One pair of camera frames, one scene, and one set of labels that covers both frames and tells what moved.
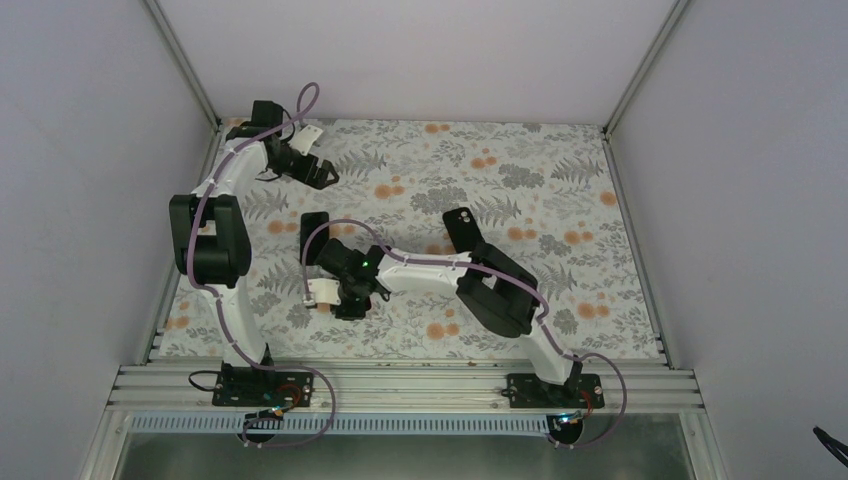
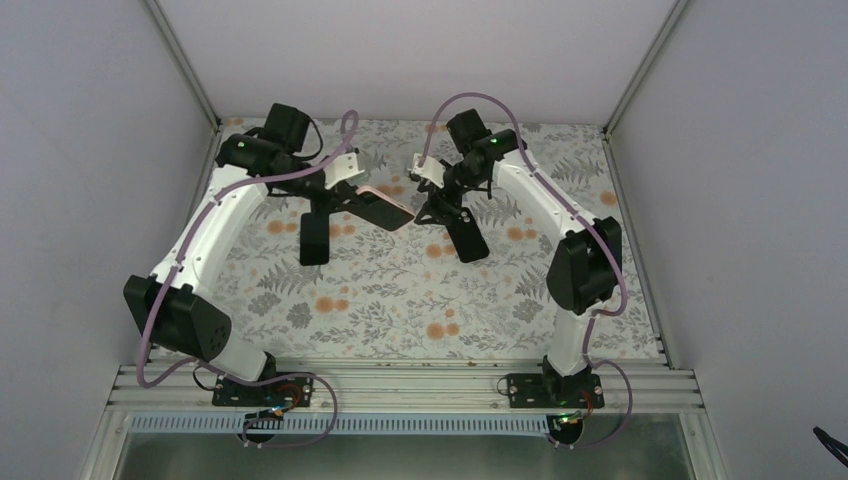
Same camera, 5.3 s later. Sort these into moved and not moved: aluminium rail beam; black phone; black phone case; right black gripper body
Moved: right black gripper body
Not moved: black phone case; aluminium rail beam; black phone
